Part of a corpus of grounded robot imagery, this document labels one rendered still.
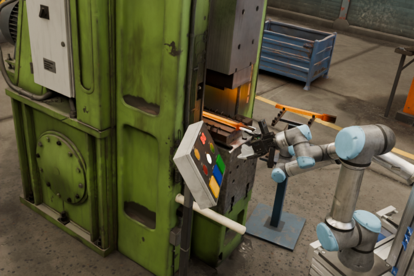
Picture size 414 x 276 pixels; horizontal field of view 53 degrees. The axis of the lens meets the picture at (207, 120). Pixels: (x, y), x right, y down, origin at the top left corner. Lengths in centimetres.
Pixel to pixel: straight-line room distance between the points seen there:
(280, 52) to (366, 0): 421
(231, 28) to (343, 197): 99
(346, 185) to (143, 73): 122
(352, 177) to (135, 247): 167
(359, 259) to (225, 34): 121
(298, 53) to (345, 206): 458
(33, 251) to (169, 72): 165
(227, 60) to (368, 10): 804
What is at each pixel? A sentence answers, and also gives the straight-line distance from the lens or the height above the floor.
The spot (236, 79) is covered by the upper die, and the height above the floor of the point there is 132.
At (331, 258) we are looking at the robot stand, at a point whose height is 82.
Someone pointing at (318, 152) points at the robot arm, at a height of 119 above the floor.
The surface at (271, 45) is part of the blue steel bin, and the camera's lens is 629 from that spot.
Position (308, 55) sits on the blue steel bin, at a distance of 607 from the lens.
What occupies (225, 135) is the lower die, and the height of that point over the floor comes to 98.
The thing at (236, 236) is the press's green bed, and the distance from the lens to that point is 301.
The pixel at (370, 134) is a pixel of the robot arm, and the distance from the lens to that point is 159.
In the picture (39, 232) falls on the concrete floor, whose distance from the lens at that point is 328.
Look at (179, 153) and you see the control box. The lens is 180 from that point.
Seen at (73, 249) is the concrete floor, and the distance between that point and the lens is 310.
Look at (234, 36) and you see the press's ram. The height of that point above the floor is 157.
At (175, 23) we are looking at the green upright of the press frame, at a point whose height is 164.
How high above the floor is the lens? 209
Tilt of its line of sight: 26 degrees down
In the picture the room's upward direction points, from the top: 5 degrees clockwise
